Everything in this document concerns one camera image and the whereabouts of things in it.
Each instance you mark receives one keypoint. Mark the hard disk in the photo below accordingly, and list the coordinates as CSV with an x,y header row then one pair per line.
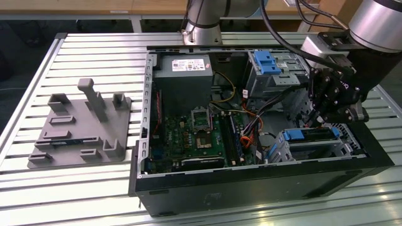
x,y
293,136

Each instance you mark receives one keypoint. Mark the black graphics card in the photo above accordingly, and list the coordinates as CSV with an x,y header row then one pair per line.
x,y
202,163

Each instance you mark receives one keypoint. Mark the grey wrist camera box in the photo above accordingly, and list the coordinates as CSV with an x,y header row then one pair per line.
x,y
317,47

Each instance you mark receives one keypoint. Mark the green motherboard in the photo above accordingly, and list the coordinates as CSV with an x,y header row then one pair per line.
x,y
175,141

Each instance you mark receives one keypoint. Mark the dark RAM stick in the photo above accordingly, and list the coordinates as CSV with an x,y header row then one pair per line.
x,y
69,142

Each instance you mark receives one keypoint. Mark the grey power supply unit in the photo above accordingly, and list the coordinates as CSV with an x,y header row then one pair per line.
x,y
182,89

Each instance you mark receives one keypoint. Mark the metal disk bay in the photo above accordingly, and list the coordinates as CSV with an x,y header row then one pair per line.
x,y
314,150

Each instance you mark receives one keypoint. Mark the grey parts rack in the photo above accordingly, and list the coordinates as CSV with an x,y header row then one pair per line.
x,y
78,131

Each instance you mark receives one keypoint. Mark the metal drive cage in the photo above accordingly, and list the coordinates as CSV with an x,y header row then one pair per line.
x,y
282,80

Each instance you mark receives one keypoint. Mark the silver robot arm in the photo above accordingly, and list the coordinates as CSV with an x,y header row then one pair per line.
x,y
373,23

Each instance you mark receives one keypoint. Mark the black PC case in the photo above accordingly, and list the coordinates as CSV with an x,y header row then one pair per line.
x,y
252,193

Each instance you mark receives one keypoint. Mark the wooden desk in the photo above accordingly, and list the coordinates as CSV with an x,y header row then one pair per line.
x,y
94,5

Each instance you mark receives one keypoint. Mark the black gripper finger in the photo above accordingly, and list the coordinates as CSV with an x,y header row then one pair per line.
x,y
325,91
342,114

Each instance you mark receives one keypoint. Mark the black RAM slot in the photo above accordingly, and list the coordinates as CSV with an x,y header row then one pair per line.
x,y
234,139
226,139
230,139
238,139

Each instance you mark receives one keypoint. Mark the CPU socket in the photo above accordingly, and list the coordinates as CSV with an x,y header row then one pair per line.
x,y
203,141

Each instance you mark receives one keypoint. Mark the blue plastic drive latch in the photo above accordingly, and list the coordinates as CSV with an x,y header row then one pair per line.
x,y
268,58

